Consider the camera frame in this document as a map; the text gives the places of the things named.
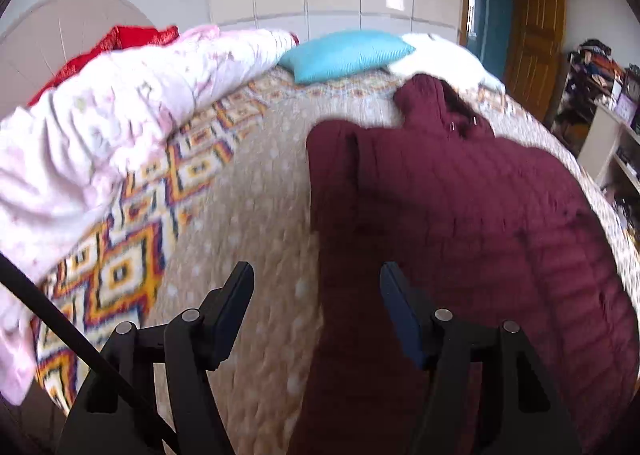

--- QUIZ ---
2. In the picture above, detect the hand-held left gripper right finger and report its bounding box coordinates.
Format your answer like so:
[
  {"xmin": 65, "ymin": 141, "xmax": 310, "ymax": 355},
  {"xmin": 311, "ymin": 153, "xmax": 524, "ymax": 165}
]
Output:
[{"xmin": 379, "ymin": 261, "xmax": 583, "ymax": 455}]

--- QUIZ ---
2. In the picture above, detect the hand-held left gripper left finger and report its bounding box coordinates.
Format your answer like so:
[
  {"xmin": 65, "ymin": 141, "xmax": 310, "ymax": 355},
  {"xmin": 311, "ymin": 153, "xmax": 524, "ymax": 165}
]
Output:
[{"xmin": 55, "ymin": 261, "xmax": 256, "ymax": 455}]

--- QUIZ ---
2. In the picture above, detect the maroon quilted jacket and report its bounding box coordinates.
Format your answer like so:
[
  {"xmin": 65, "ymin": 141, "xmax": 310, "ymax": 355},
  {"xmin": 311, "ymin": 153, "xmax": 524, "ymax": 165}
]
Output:
[{"xmin": 287, "ymin": 72, "xmax": 631, "ymax": 455}]

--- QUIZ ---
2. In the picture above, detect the bed with patterned bedspread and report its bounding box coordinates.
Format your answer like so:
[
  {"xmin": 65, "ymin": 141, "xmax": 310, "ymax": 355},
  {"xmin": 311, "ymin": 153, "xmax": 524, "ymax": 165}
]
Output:
[{"xmin": 30, "ymin": 62, "xmax": 640, "ymax": 455}]

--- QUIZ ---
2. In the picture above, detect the pink floral comforter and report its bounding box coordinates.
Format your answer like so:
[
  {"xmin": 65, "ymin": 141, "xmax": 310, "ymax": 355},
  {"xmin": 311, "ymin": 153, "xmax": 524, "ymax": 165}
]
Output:
[{"xmin": 0, "ymin": 24, "xmax": 300, "ymax": 406}]

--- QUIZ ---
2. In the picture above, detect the white plush pillow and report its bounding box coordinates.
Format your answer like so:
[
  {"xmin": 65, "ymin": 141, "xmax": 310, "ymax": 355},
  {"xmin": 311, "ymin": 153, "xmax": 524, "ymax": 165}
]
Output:
[{"xmin": 387, "ymin": 32, "xmax": 506, "ymax": 95}]

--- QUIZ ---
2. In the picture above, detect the white media cabinet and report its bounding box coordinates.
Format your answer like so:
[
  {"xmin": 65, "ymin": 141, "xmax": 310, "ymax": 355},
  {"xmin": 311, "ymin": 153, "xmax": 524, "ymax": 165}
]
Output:
[{"xmin": 577, "ymin": 102, "xmax": 640, "ymax": 196}]

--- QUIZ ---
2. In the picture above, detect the teal pillow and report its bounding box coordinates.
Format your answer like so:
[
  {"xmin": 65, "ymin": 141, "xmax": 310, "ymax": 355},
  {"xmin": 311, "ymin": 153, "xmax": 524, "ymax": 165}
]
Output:
[{"xmin": 277, "ymin": 30, "xmax": 417, "ymax": 85}]

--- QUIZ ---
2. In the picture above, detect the red cloth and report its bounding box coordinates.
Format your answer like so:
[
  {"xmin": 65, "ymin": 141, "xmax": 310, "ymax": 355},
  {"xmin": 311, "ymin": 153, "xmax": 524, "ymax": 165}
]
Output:
[{"xmin": 27, "ymin": 25, "xmax": 181, "ymax": 108}]

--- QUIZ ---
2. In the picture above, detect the brown wooden door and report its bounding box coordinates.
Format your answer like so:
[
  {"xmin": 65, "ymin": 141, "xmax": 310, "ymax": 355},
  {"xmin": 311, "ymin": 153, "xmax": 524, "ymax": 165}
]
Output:
[{"xmin": 502, "ymin": 0, "xmax": 568, "ymax": 108}]

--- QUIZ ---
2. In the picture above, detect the cluttered storage shelf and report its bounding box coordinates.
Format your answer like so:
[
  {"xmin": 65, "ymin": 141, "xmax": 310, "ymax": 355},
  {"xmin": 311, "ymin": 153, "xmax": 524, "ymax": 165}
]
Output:
[{"xmin": 550, "ymin": 39, "xmax": 640, "ymax": 146}]

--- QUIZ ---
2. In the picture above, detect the teal glass door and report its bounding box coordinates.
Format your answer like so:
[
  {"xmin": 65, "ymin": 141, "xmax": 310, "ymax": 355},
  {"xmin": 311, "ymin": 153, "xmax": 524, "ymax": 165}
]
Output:
[{"xmin": 467, "ymin": 0, "xmax": 516, "ymax": 76}]

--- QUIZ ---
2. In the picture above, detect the pale pink headboard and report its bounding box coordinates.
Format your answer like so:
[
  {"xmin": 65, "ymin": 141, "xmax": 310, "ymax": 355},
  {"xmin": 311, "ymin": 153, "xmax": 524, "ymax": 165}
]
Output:
[{"xmin": 0, "ymin": 0, "xmax": 158, "ymax": 106}]

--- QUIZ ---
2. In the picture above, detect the black cable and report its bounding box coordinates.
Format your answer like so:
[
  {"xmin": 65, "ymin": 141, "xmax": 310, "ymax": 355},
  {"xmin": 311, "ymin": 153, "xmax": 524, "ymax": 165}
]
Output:
[{"xmin": 0, "ymin": 252, "xmax": 183, "ymax": 455}]

